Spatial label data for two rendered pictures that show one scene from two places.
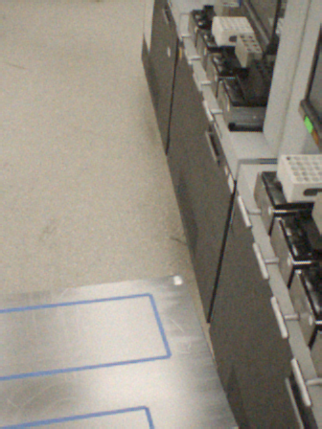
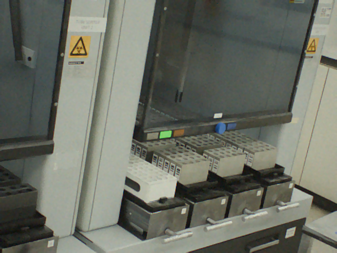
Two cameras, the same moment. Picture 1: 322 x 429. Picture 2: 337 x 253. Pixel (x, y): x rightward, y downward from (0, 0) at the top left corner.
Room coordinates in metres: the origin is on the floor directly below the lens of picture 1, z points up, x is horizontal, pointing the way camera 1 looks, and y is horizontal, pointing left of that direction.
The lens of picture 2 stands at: (2.10, 1.07, 1.49)
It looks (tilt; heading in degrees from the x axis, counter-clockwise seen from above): 17 degrees down; 235
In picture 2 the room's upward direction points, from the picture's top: 11 degrees clockwise
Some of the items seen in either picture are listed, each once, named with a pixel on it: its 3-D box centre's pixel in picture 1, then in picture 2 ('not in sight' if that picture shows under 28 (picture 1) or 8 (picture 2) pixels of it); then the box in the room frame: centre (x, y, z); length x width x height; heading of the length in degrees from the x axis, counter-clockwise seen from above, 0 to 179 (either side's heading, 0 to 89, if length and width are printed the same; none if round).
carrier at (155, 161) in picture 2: not in sight; (168, 159); (1.04, -0.42, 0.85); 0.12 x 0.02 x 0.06; 13
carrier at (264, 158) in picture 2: not in sight; (262, 158); (0.73, -0.39, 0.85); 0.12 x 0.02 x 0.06; 11
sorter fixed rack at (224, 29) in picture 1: (263, 33); not in sight; (1.89, -0.24, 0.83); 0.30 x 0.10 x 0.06; 102
